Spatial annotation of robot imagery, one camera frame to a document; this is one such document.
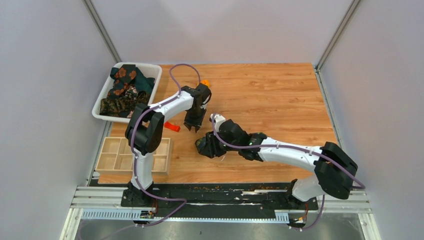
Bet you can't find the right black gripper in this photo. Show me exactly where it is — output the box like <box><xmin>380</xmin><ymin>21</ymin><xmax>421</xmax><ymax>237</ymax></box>
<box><xmin>202</xmin><ymin>129</ymin><xmax>240</xmax><ymax>159</ymax></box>

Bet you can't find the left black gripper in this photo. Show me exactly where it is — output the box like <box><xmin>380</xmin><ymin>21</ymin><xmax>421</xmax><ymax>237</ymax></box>
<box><xmin>184</xmin><ymin>106</ymin><xmax>207</xmax><ymax>132</ymax></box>

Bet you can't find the navy yellow floral tie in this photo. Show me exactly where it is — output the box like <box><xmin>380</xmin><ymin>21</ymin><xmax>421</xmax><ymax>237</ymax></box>
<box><xmin>195</xmin><ymin>136</ymin><xmax>211</xmax><ymax>158</ymax></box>

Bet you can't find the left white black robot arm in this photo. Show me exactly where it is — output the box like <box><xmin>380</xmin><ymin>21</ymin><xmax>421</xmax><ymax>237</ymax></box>
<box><xmin>125</xmin><ymin>83</ymin><xmax>212</xmax><ymax>207</ymax></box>

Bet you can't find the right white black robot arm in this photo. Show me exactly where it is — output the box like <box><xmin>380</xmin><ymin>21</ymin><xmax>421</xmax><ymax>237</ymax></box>
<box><xmin>195</xmin><ymin>119</ymin><xmax>358</xmax><ymax>209</ymax></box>

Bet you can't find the red plastic clip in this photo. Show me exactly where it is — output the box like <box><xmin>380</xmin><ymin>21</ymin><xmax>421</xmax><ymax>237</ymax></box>
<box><xmin>163</xmin><ymin>121</ymin><xmax>181</xmax><ymax>133</ymax></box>

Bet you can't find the orange cube toy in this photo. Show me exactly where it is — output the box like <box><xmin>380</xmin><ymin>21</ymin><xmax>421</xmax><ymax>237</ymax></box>
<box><xmin>200</xmin><ymin>79</ymin><xmax>211</xmax><ymax>88</ymax></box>

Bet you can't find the white plastic bin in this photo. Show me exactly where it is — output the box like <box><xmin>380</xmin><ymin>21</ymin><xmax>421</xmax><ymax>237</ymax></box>
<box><xmin>92</xmin><ymin>62</ymin><xmax>163</xmax><ymax>123</ymax></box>

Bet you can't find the dark brown patterned tie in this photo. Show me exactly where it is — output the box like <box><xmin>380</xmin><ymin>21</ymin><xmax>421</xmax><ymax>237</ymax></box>
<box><xmin>99</xmin><ymin>91</ymin><xmax>151</xmax><ymax>119</ymax></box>

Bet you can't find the green orange floral tie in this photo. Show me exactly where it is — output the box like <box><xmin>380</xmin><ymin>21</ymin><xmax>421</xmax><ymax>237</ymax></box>
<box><xmin>107</xmin><ymin>64</ymin><xmax>156</xmax><ymax>99</ymax></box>

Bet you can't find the wooden compartment tray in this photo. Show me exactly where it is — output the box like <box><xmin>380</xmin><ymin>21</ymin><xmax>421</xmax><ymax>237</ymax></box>
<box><xmin>95</xmin><ymin>137</ymin><xmax>173</xmax><ymax>176</ymax></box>

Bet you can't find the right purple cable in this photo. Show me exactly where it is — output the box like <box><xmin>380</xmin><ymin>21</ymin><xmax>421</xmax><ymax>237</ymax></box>
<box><xmin>210</xmin><ymin>113</ymin><xmax>366</xmax><ymax>232</ymax></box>

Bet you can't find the purple cable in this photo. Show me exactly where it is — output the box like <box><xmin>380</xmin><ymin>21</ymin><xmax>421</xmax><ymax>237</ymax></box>
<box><xmin>129</xmin><ymin>63</ymin><xmax>202</xmax><ymax>228</ymax></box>
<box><xmin>210</xmin><ymin>113</ymin><xmax>366</xmax><ymax>232</ymax></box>

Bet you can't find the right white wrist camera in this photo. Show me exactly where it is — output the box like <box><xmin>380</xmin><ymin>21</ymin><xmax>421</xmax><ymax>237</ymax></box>
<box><xmin>209</xmin><ymin>113</ymin><xmax>226</xmax><ymax>133</ymax></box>

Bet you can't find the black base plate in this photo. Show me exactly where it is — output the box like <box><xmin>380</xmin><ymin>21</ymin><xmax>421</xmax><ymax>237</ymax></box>
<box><xmin>107</xmin><ymin>182</ymin><xmax>319</xmax><ymax>220</ymax></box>

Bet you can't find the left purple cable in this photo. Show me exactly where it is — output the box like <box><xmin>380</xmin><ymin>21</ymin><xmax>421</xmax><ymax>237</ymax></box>
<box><xmin>129</xmin><ymin>63</ymin><xmax>202</xmax><ymax>228</ymax></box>

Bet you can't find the aluminium rail frame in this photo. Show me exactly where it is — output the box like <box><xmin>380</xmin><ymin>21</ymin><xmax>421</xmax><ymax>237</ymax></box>
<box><xmin>60</xmin><ymin>186</ymin><xmax>381</xmax><ymax>240</ymax></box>

